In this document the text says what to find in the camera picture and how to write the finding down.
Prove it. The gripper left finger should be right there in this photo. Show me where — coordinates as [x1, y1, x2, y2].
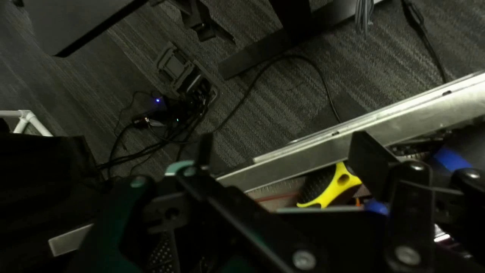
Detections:
[177, 133, 323, 273]

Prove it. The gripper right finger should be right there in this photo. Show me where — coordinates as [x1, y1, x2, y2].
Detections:
[348, 131, 485, 273]

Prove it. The yellow and black screwdriver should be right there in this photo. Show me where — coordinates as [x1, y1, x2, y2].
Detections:
[297, 162, 363, 209]

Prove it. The green and black tool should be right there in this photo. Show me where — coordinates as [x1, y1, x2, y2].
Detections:
[68, 161, 197, 273]

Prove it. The floor socket box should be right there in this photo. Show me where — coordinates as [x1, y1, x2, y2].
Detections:
[153, 41, 221, 114]

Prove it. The dark desk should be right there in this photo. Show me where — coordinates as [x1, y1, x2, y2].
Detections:
[15, 0, 384, 81]

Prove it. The blue handled tool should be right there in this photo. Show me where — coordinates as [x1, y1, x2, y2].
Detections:
[431, 147, 472, 172]

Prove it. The tangle of black cables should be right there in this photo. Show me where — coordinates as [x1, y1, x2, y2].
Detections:
[97, 90, 210, 172]

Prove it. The black cable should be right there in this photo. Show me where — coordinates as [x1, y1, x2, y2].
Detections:
[401, 0, 449, 85]
[207, 54, 342, 134]

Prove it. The bundle of grey cables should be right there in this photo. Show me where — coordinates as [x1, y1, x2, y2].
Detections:
[354, 0, 375, 36]

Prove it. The white pipe frame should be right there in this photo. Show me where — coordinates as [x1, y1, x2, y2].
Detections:
[0, 110, 53, 137]

